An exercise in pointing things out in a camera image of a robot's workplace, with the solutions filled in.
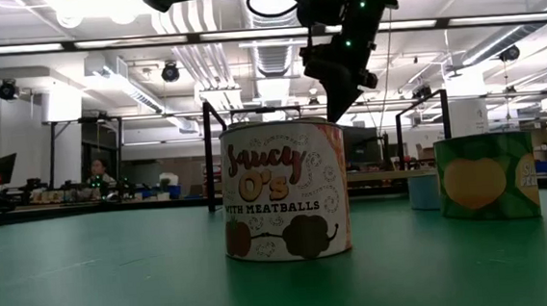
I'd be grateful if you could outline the black ceiling spotlight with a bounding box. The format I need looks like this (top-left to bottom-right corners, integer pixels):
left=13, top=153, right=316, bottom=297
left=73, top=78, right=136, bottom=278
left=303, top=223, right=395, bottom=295
left=497, top=43, right=522, bottom=64
left=0, top=77, right=21, bottom=102
left=159, top=61, right=182, bottom=84

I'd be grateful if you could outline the wooden shelf board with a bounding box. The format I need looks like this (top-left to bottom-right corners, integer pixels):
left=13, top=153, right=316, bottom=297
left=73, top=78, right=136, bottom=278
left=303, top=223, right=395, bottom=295
left=346, top=166, right=438, bottom=184

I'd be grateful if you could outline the short blue salmon can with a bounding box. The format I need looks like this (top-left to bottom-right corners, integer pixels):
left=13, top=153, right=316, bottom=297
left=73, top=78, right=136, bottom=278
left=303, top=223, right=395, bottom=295
left=406, top=173, right=441, bottom=212

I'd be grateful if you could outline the black right arm cable loop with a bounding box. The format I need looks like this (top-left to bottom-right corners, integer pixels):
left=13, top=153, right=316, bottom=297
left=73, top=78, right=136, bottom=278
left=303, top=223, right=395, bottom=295
left=246, top=0, right=304, bottom=21

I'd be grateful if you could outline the black metal shelf side frame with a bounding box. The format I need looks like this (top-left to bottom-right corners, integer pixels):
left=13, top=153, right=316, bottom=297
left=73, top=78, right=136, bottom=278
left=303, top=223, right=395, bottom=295
left=200, top=99, right=234, bottom=214
left=393, top=88, right=456, bottom=178

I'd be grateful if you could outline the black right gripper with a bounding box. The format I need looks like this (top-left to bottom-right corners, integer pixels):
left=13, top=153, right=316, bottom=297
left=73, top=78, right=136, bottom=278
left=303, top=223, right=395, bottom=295
left=300, top=29, right=381, bottom=126

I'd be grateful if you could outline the cardboard box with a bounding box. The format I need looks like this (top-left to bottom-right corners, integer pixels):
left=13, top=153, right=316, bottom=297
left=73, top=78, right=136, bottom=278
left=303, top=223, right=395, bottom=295
left=415, top=141, right=442, bottom=162

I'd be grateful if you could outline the black metal gantry frame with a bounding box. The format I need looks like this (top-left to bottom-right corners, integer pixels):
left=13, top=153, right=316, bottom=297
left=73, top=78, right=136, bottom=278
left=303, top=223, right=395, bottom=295
left=41, top=114, right=129, bottom=203

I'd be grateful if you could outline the white pillar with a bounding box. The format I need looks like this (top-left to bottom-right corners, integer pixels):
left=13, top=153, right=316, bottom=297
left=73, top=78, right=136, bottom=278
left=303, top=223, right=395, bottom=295
left=448, top=96, right=491, bottom=138

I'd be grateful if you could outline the green peaches can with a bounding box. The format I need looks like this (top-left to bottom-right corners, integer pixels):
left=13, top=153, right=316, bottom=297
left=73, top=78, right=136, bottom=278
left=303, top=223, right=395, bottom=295
left=431, top=129, right=543, bottom=225

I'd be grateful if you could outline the white container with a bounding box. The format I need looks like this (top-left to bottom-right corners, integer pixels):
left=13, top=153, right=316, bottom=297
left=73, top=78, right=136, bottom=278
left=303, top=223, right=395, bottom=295
left=157, top=171, right=181, bottom=200

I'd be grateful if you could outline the person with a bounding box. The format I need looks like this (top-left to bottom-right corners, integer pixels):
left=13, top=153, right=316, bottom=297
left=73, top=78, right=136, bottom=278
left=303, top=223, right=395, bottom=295
left=83, top=157, right=117, bottom=191

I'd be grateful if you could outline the green table mat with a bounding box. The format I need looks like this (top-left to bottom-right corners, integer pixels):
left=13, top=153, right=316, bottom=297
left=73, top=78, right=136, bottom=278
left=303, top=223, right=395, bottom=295
left=0, top=179, right=547, bottom=306

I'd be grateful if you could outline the black monitor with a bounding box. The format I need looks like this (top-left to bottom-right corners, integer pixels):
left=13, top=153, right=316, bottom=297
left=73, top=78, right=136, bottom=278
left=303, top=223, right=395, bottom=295
left=342, top=123, right=382, bottom=166

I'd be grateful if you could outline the Saucy O's meatballs can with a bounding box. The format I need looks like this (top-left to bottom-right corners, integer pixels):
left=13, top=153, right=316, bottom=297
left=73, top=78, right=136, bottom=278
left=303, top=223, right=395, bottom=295
left=217, top=115, right=354, bottom=267

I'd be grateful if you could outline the black aluminium table frame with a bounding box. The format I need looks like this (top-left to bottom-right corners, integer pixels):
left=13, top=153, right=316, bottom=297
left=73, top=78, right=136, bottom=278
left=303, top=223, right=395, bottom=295
left=0, top=169, right=547, bottom=230

